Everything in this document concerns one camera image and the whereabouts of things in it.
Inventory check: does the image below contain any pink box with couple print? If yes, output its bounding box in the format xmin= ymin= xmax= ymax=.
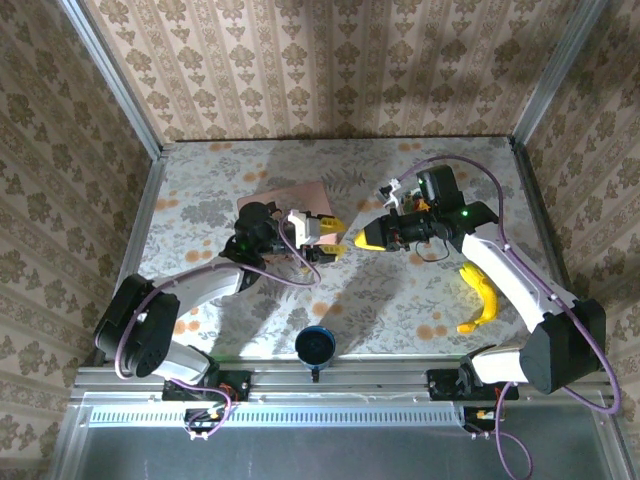
xmin=236 ymin=181 xmax=347 ymax=261

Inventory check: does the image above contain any floral tablecloth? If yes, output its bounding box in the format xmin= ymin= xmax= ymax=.
xmin=137 ymin=137 xmax=556 ymax=359

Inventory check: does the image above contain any yellow banana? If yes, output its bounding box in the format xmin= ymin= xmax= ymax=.
xmin=457 ymin=262 xmax=500 ymax=335

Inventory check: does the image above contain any blue cup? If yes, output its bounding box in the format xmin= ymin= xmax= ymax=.
xmin=294 ymin=324 xmax=336 ymax=382

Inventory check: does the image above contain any grey metal panel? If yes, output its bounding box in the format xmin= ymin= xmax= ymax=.
xmin=74 ymin=422 xmax=621 ymax=480

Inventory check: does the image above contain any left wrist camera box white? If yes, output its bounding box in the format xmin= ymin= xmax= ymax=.
xmin=287 ymin=210 xmax=322 ymax=250

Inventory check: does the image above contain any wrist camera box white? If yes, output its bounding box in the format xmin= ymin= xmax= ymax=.
xmin=378 ymin=180 xmax=404 ymax=207
xmin=287 ymin=210 xmax=322 ymax=250

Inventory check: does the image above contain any thin black cable loop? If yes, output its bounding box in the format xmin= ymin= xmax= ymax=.
xmin=414 ymin=243 xmax=451 ymax=265

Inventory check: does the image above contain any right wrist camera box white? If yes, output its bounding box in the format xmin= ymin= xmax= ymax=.
xmin=378 ymin=180 xmax=404 ymax=207

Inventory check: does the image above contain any aluminium frame rail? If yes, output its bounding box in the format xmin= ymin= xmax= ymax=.
xmin=72 ymin=357 xmax=614 ymax=402

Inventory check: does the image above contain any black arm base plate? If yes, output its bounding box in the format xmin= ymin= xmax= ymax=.
xmin=427 ymin=367 xmax=519 ymax=401
xmin=162 ymin=369 xmax=251 ymax=404

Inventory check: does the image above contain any slotted cable duct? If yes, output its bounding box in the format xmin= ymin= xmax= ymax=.
xmin=87 ymin=402 xmax=464 ymax=427

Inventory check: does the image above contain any aluminium frame post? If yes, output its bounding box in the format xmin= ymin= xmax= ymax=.
xmin=509 ymin=0 xmax=609 ymax=151
xmin=57 ymin=0 xmax=165 ymax=160

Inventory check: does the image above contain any black connector box with wires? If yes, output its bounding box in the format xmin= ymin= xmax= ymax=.
xmin=184 ymin=407 xmax=227 ymax=441
xmin=463 ymin=406 xmax=507 ymax=437

